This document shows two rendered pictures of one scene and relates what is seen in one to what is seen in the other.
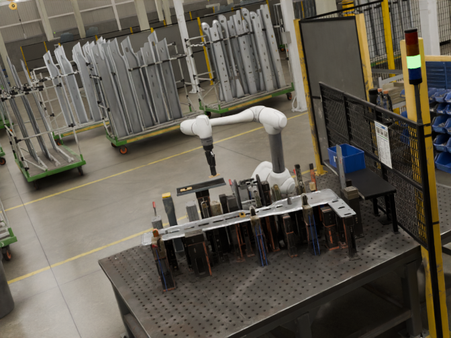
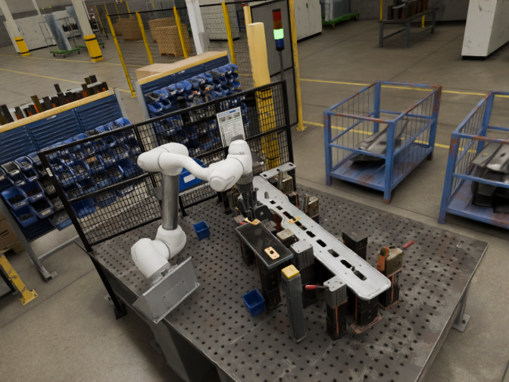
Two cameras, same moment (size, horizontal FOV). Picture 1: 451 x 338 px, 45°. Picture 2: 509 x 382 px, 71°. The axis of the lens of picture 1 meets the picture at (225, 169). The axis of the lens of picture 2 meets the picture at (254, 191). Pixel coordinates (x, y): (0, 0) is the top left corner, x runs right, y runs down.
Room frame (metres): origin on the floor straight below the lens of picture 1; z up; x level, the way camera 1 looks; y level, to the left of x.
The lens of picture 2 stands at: (4.24, 1.55, 2.32)
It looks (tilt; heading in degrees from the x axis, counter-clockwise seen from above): 31 degrees down; 251
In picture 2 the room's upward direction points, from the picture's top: 10 degrees counter-clockwise
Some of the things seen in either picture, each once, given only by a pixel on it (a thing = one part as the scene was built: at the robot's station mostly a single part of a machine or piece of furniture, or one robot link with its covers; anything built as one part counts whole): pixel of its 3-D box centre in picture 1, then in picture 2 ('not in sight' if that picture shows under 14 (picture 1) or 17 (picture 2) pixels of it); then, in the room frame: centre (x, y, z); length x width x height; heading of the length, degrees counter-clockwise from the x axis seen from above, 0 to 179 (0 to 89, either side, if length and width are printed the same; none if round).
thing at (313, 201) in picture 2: (258, 239); (312, 221); (3.28, -0.12, 0.87); 0.12 x 0.09 x 0.35; 4
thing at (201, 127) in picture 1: (202, 125); (238, 157); (3.77, 0.10, 1.60); 0.13 x 0.11 x 0.16; 41
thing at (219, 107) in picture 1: (241, 69); not in sight; (11.69, -0.77, 0.88); 1.91 x 1.01 x 1.76; 115
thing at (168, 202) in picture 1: (173, 224); (294, 306); (3.75, 0.46, 0.92); 0.08 x 0.08 x 0.44; 4
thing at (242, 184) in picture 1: (252, 208); (258, 232); (3.66, -0.13, 0.94); 0.18 x 0.13 x 0.49; 94
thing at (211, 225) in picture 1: (239, 216); (297, 221); (3.44, -0.03, 1.00); 1.38 x 0.22 x 0.02; 94
